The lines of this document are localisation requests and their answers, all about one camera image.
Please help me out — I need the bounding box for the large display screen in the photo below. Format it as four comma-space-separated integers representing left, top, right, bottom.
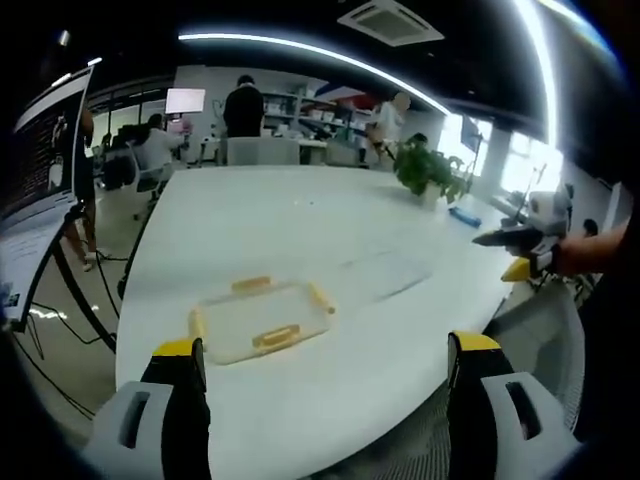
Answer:
0, 64, 97, 334

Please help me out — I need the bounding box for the blue flat object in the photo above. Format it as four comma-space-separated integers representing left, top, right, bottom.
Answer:
448, 206, 483, 227

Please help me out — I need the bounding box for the white storage shelving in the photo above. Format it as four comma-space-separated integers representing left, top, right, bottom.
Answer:
261, 88, 374, 139

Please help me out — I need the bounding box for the person's black clothing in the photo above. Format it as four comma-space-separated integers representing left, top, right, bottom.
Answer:
573, 180, 640, 445

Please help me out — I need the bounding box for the long ceiling light strip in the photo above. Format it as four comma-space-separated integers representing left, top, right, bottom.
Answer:
513, 0, 567, 154
177, 32, 450, 115

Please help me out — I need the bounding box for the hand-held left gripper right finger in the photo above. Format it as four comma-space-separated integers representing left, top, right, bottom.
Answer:
446, 330, 584, 480

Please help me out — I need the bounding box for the ceiling air vent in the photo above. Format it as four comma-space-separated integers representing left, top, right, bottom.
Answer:
336, 0, 447, 48

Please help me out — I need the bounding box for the black display stand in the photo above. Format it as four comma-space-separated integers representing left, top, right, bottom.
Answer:
47, 198, 151, 354

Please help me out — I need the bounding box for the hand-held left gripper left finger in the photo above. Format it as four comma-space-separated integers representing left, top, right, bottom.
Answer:
87, 337, 212, 480

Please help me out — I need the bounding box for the clear box with yellow buckles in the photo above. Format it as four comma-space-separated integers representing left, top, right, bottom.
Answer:
188, 274, 336, 367

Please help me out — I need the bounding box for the white office chair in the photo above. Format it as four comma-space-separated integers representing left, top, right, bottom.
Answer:
123, 139, 175, 222

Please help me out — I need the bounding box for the white computer monitor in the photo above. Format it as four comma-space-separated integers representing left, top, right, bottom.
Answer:
165, 87, 208, 116

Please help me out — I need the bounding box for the clear plastic lid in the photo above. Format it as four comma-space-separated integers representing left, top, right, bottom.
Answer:
342, 249, 434, 303

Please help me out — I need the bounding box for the translucent storage box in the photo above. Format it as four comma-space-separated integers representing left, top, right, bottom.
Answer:
226, 136, 302, 167

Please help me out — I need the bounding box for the green potted plant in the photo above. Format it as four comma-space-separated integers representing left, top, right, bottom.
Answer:
393, 133, 469, 210

